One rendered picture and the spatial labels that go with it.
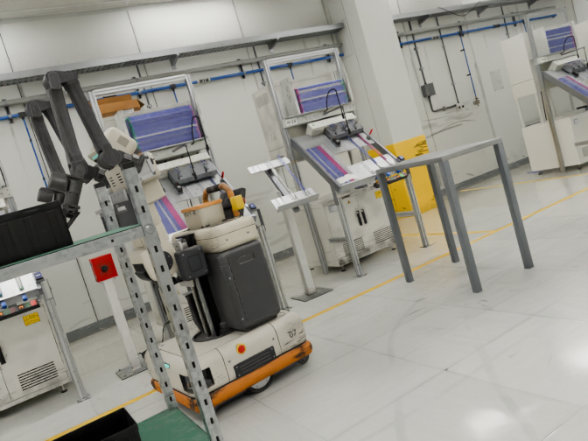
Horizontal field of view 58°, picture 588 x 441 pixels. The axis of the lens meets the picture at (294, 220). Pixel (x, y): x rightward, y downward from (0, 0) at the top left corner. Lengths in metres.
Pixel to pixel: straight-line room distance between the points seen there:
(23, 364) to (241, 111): 3.54
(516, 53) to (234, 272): 5.42
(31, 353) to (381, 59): 4.82
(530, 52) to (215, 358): 5.72
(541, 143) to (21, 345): 5.97
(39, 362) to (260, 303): 1.71
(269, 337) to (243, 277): 0.31
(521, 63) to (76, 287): 5.60
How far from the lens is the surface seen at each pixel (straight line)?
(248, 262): 2.59
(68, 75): 2.46
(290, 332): 2.68
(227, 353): 2.53
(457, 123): 8.00
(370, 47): 6.58
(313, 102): 4.73
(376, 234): 4.75
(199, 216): 2.69
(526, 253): 3.45
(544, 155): 7.27
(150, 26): 6.03
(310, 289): 4.08
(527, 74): 7.22
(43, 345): 3.81
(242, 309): 2.58
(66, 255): 1.29
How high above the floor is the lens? 0.98
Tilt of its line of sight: 6 degrees down
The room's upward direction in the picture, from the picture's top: 17 degrees counter-clockwise
